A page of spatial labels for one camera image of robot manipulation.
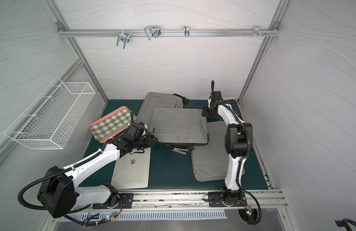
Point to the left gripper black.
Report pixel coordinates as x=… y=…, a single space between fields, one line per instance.
x=145 y=140

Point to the aluminium crossbar rail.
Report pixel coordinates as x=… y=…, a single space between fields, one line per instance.
x=63 y=31

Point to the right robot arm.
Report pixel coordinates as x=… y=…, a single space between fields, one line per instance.
x=238 y=141

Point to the grey zippered laptop bag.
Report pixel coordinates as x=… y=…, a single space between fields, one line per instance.
x=154 y=100

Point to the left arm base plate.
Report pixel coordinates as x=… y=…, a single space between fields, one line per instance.
x=126 y=200

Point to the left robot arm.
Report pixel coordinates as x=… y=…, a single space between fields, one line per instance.
x=62 y=192

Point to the silver apple laptop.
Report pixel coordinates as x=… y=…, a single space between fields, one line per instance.
x=132 y=171

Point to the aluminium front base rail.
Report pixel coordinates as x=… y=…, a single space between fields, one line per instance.
x=193 y=199

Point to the white slotted cable duct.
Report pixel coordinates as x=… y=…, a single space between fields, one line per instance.
x=140 y=215

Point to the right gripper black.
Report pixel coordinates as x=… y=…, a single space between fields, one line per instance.
x=214 y=95

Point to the grey laptop sleeve bag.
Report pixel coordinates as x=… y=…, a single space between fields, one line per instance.
x=179 y=129

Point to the white wire basket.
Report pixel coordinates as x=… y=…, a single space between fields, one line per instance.
x=49 y=121

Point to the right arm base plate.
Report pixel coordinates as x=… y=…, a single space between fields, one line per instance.
x=218 y=200

